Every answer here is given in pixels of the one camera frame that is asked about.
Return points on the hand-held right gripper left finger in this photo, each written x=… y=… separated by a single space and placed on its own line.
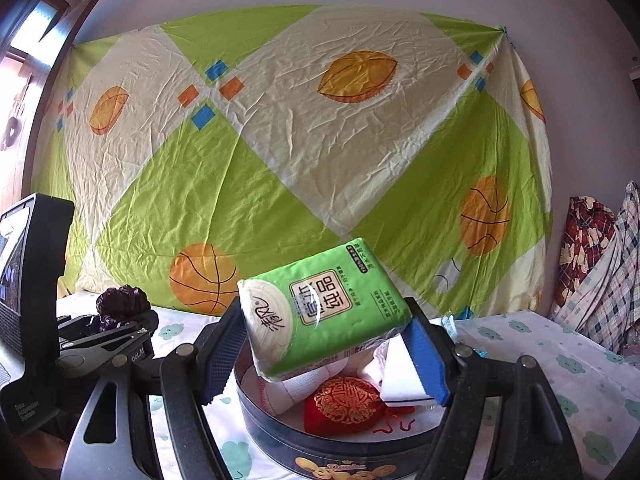
x=222 y=360

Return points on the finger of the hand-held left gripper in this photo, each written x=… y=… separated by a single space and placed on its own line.
x=100 y=355
x=125 y=322

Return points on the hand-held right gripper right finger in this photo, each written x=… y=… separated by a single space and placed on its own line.
x=430 y=365

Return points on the dark purple scrunchie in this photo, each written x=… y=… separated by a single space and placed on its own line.
x=122 y=302

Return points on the white rectangular sponge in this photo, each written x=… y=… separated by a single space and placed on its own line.
x=402 y=375

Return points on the cotton swab pack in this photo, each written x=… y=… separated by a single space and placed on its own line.
x=449 y=325

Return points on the white soft cloth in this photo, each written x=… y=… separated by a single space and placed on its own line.
x=295 y=390

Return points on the red embroidered pouch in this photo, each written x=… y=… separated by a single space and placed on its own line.
x=345 y=405

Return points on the round dark blue cookie tin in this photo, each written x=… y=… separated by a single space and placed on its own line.
x=280 y=435

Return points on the green tissue pack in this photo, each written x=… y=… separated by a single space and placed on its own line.
x=325 y=310

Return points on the white crumpled wrapper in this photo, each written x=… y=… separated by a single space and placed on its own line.
x=377 y=362

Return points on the cloud print tablecloth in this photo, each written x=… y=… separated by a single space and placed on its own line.
x=540 y=355

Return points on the pale print cloth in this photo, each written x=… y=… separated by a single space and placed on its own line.
x=580 y=310

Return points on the red floral plaid cloth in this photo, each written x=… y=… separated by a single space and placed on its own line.
x=582 y=245

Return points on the green cream ball-print sheet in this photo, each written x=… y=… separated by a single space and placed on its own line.
x=280 y=160

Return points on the checked plaid cloth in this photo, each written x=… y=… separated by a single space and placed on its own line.
x=625 y=280

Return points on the hanging wall ornament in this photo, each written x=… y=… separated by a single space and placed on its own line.
x=12 y=120

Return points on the wooden window frame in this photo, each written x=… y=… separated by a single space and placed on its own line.
x=55 y=67

